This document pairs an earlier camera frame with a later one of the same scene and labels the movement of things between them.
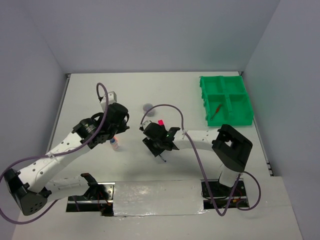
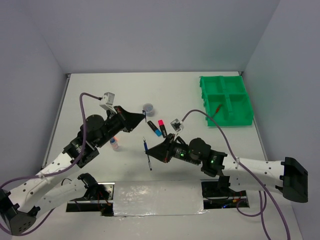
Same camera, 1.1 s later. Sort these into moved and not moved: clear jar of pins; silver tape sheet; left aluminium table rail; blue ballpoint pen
Moved: blue ballpoint pen
Not moved: clear jar of pins; silver tape sheet; left aluminium table rail
